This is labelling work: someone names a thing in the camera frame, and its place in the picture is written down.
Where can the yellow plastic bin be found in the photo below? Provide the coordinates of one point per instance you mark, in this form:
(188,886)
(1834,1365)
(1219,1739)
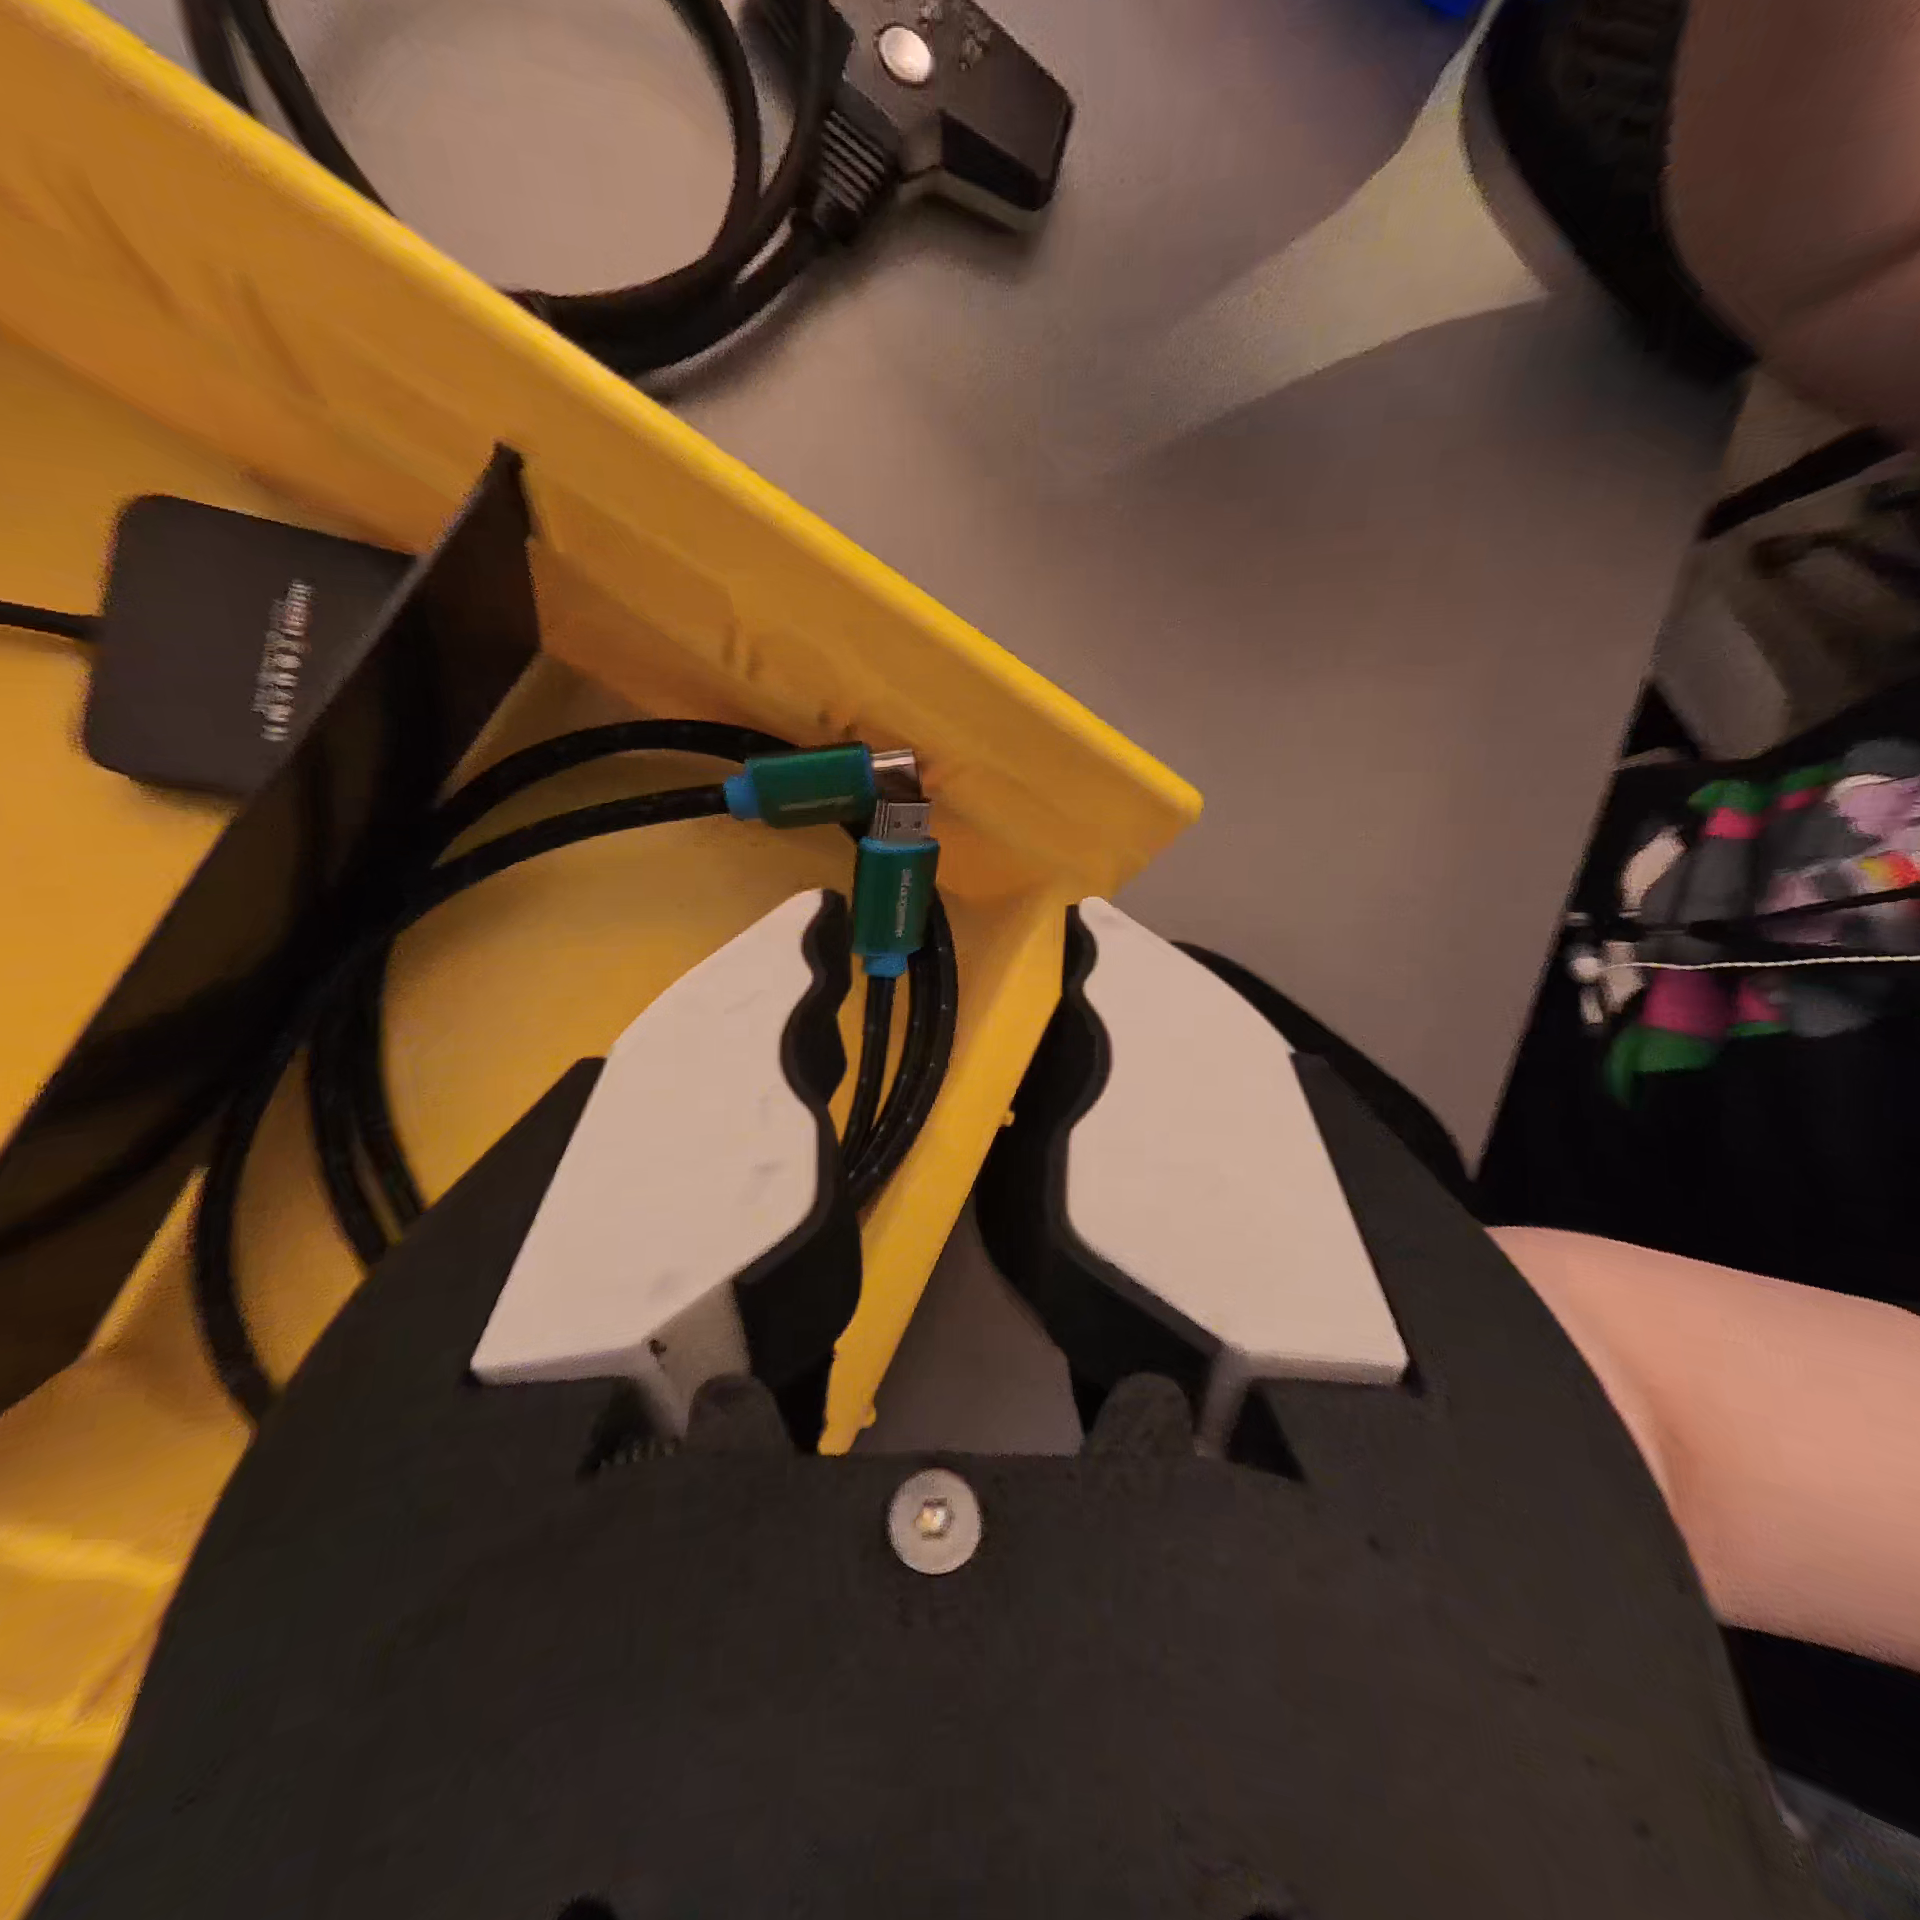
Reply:
(301,303)

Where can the black hdmi adapter box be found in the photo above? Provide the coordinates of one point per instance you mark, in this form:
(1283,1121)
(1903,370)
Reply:
(226,646)

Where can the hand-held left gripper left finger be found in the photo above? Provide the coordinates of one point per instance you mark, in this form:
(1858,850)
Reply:
(674,1186)

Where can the person's left forearm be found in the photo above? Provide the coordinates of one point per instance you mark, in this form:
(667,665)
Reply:
(1725,1424)

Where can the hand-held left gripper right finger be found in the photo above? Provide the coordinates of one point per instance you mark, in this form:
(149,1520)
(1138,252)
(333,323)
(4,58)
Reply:
(1227,1198)

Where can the black bin divider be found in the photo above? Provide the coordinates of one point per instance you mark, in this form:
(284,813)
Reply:
(226,932)

